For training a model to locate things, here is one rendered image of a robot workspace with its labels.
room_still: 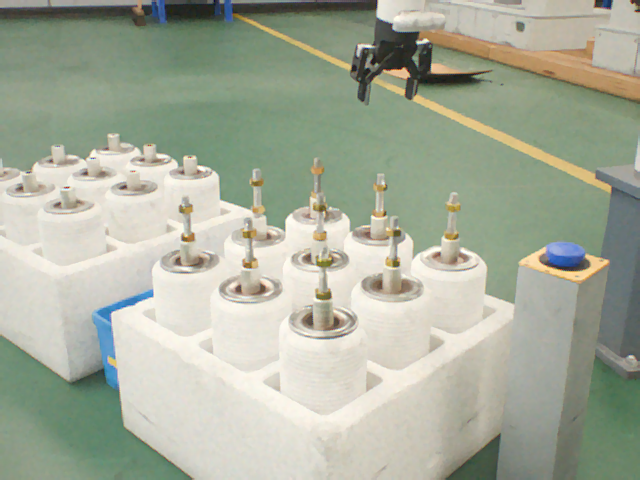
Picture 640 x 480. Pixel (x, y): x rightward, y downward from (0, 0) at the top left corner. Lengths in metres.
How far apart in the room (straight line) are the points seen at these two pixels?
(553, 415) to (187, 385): 0.42
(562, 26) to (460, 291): 3.47
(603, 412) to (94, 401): 0.74
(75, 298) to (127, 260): 0.10
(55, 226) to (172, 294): 0.30
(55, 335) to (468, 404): 0.62
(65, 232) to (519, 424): 0.70
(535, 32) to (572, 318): 3.50
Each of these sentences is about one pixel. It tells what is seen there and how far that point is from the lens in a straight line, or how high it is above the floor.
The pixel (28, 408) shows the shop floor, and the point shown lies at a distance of 1.19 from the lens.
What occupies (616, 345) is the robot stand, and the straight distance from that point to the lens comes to 1.29.
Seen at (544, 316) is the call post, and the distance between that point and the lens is 0.83.
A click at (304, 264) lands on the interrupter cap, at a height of 0.25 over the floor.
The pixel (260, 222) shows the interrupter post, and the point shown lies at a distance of 1.02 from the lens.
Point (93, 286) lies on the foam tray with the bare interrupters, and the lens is 1.19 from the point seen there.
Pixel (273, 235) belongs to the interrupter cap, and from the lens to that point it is 1.04.
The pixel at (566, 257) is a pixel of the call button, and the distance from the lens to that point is 0.82.
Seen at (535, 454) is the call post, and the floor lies 0.09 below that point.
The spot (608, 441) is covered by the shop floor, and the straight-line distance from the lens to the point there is 1.13.
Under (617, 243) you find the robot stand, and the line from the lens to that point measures 1.24.
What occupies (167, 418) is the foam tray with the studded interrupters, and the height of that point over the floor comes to 0.07.
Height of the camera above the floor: 0.63
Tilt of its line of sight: 22 degrees down
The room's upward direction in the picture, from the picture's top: straight up
